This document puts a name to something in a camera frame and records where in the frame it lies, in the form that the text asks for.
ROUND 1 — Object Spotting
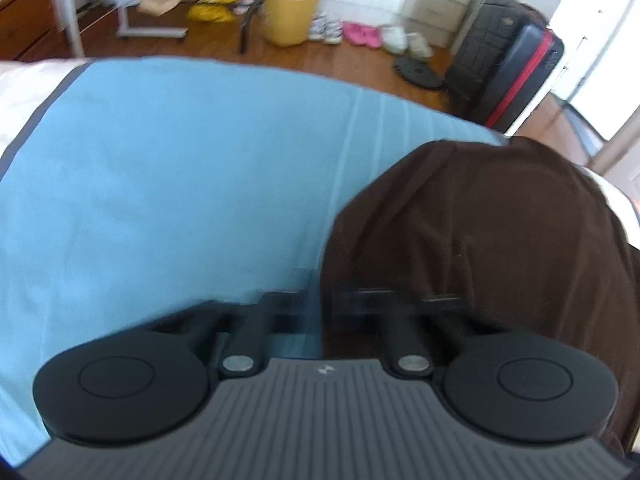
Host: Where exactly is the white drawer unit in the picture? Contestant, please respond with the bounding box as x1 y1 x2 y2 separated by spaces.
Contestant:
399 0 472 49

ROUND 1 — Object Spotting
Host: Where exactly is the yellow trash bin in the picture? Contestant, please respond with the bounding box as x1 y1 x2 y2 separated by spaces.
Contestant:
262 0 322 47

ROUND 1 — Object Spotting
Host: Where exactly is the grey rolling table stand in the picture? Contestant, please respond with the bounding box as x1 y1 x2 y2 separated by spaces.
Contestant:
54 0 189 59

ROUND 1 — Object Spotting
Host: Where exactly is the brown garment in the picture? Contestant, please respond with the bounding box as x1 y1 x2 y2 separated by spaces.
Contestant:
320 137 640 461

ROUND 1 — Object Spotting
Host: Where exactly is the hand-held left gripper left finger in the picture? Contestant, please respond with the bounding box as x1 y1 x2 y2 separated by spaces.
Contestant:
146 274 323 378

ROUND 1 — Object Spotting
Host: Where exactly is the wooden dresser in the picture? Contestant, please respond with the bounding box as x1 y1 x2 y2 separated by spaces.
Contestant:
0 0 70 62

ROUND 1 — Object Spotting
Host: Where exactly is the white slipper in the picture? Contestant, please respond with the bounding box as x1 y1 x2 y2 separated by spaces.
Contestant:
381 26 410 55
406 32 435 59

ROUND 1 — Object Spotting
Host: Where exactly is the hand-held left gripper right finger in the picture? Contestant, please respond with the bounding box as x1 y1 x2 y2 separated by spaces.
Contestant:
327 284 482 380

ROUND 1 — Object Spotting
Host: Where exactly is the black chair leg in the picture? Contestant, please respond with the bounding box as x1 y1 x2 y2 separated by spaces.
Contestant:
238 0 267 55

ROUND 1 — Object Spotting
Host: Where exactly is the white door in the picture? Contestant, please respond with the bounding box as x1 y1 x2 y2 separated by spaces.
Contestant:
549 0 640 143

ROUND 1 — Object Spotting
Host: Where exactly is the light blue bed sheet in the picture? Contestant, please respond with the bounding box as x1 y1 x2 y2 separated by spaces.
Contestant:
0 57 512 468

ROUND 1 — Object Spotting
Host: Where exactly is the black weight plate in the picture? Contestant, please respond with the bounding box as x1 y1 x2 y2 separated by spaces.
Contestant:
393 55 445 90

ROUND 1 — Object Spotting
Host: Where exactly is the black suitcase with red stripe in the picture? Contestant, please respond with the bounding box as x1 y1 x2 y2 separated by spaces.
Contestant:
444 0 566 134

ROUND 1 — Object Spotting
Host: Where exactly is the white bed sheet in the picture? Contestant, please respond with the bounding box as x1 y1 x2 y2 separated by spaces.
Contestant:
0 59 92 161

